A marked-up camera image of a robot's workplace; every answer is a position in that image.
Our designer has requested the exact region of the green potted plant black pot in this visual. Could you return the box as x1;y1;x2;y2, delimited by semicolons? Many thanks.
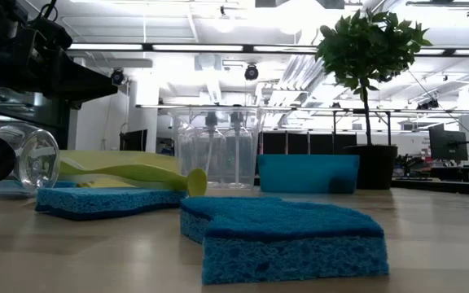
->
315;10;434;191

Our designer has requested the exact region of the fluorescent ceiling light strip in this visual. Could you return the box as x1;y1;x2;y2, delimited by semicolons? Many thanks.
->
67;43;144;51
151;43;244;52
252;45;319;54

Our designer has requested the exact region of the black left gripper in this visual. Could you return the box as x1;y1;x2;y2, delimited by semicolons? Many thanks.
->
12;18;120;109

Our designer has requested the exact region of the dark office desk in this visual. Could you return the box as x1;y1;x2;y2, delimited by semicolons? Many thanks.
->
392;164;469;183

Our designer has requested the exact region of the black computer monitor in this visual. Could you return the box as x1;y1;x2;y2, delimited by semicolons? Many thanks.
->
428;124;469;163

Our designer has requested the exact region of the blue wavy kitchen sponge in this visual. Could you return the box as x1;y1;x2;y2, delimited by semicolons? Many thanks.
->
179;196;390;286
0;178;77;196
34;186;189;222

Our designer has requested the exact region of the black ceiling spotlight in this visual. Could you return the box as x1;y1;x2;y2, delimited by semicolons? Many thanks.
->
243;63;260;81
110;68;126;86

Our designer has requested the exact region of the clear plastic bin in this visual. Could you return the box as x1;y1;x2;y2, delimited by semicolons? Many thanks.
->
169;106;265;189

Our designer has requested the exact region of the dark flat screen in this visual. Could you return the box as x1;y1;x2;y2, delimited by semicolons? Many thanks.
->
119;129;149;153

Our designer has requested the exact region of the black aluminium table frame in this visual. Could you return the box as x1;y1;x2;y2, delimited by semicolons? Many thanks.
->
391;178;469;198

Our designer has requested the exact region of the black storage cabinet row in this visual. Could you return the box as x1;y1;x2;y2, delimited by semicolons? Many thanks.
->
258;130;357;155

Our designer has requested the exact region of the yellow plastic bin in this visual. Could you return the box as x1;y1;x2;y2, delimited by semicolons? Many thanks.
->
58;149;182;189

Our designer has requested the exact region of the blue plastic bin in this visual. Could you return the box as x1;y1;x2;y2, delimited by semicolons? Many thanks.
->
257;153;361;195

